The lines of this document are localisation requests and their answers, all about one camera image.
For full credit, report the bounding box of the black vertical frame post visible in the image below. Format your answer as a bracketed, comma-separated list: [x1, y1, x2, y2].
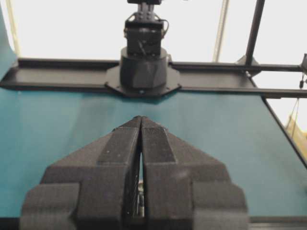
[236, 0, 266, 72]

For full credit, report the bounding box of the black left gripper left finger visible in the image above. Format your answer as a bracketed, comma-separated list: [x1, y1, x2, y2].
[19, 116, 141, 230]

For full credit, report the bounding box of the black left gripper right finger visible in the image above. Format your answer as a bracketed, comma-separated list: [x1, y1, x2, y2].
[141, 117, 249, 230]

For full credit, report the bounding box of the black aluminium frame rail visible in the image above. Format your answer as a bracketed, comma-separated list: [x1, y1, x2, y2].
[0, 58, 307, 98]

